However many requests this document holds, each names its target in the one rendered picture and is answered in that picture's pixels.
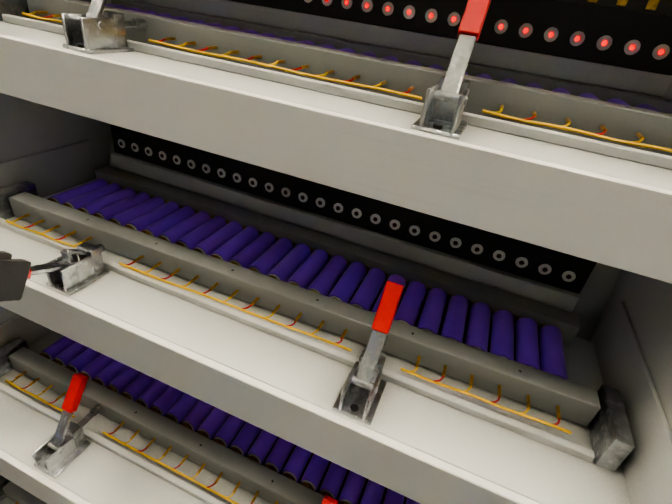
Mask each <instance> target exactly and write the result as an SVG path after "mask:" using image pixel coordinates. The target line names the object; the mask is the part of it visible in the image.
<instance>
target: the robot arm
mask: <svg viewBox="0 0 672 504"><path fill-rule="evenodd" d="M11 258H12V254H10V253H8V252H6V251H0V302H4V301H17V300H21V299H22V296H23V292H24V289H25V285H26V281H27V278H28V274H29V270H30V267H31V262H29V261H27V260H24V259H11Z"/></svg>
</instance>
